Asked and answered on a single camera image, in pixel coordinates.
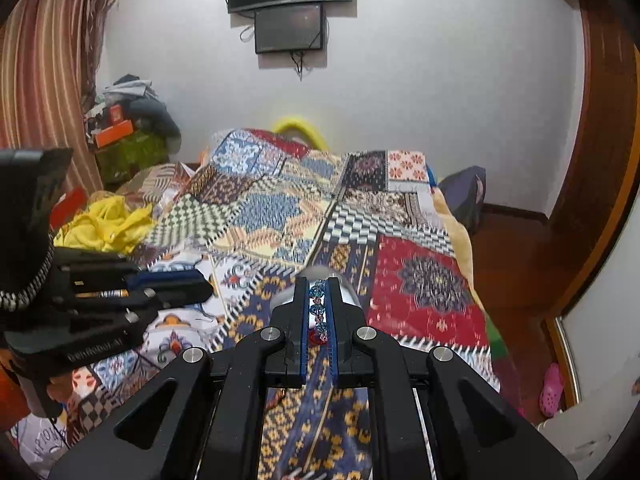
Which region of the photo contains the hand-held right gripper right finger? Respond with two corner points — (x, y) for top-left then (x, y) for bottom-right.
(325, 277), (579, 480)

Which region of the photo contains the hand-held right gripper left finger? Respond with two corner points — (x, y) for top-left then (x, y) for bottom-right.
(47, 276), (309, 480)

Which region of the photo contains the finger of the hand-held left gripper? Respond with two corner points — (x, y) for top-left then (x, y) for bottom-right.
(72, 298), (172, 332)
(54, 247), (214, 307)

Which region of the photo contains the beaded bracelet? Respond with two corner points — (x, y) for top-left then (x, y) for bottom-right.
(307, 281), (330, 347)

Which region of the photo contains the silver round container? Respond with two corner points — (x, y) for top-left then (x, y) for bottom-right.
(270, 265), (362, 312)

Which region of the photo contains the yellow cloth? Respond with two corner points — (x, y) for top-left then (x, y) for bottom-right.
(54, 195), (157, 255)

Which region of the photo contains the patchwork printed blanket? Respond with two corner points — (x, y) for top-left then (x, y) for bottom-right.
(10, 129), (502, 480)

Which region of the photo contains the green bag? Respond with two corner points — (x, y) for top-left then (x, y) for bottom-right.
(95, 131), (169, 185)

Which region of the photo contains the orange box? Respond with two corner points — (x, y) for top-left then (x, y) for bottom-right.
(93, 120), (136, 149)

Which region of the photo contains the striped brown curtain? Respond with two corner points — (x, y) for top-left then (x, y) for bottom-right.
(0, 0), (118, 196)

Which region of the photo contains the orange cloth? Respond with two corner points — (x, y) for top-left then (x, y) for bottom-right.
(0, 349), (34, 432)

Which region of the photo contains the pile of clothes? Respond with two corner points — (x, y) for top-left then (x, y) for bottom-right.
(84, 74), (182, 157)

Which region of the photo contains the white printed bag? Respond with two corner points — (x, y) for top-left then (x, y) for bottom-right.
(11, 407), (68, 470)

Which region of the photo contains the pink clog shoe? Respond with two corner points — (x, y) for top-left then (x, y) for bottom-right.
(539, 363), (565, 418)

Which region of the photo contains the small black monitor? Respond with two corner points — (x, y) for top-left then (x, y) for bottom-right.
(254, 3), (326, 55)

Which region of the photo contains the yellow ring cushion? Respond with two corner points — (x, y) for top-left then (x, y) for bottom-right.
(272, 116), (330, 152)

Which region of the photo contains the wooden door frame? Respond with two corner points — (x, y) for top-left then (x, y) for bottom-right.
(520, 0), (640, 321)

